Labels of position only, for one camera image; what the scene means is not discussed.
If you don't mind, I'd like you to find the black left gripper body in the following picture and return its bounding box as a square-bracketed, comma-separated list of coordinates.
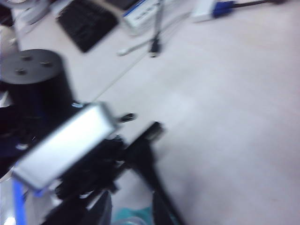
[54, 134, 132, 205]

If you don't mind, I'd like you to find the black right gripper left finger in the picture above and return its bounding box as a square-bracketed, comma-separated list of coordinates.
[46, 190, 113, 225]

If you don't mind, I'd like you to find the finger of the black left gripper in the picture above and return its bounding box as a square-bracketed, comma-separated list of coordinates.
[125, 121, 165, 188]

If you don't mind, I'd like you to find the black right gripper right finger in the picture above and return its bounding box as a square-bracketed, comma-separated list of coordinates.
[151, 184, 188, 225]

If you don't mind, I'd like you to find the translucent teal sprayer cap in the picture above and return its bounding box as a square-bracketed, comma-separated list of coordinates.
[112, 205, 153, 225]

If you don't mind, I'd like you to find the white and blue box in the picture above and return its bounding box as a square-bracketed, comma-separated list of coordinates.
[121, 0, 163, 34]

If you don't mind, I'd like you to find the black keyboard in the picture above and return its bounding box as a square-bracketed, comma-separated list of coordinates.
[57, 0, 120, 53]

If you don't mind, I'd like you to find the white adapter with blue plug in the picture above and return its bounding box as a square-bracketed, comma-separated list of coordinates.
[191, 0, 289, 23]

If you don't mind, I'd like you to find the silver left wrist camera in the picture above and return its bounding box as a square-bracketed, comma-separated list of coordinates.
[12, 102, 120, 191]

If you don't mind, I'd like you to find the white grey desk cable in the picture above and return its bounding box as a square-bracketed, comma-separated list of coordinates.
[117, 39, 153, 57]

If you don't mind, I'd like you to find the black HDMI cable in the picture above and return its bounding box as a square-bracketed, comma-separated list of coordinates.
[149, 0, 163, 59]

